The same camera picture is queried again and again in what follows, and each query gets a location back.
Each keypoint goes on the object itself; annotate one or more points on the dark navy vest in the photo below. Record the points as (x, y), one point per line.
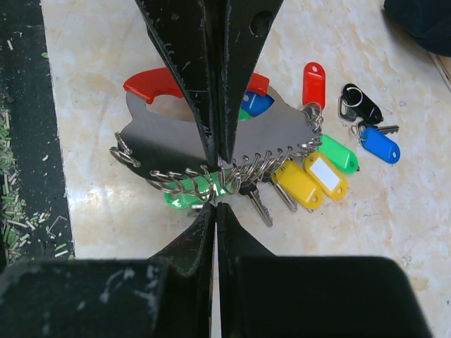
(426, 21)

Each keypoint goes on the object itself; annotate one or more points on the key with blue tag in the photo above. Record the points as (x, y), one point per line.
(375, 140)

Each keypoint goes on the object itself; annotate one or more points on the key with yellow tag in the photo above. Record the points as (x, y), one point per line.
(326, 175)

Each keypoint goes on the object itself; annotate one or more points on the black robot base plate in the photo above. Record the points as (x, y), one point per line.
(35, 220)

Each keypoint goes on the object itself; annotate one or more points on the key with red tag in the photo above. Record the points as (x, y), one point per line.
(314, 88)

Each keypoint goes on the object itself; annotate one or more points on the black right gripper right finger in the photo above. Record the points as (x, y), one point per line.
(265, 295)

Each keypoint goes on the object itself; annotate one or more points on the red-handled metal key organizer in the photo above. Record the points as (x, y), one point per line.
(170, 153)

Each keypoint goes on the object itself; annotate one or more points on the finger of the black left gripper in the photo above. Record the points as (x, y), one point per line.
(183, 34)
(243, 27)

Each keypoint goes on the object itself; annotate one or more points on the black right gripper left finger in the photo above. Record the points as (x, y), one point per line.
(166, 295)

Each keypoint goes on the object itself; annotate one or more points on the wooden clothes rack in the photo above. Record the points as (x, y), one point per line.
(443, 66)

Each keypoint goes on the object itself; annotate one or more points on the key with green tag on ring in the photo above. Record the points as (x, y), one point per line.
(341, 157)

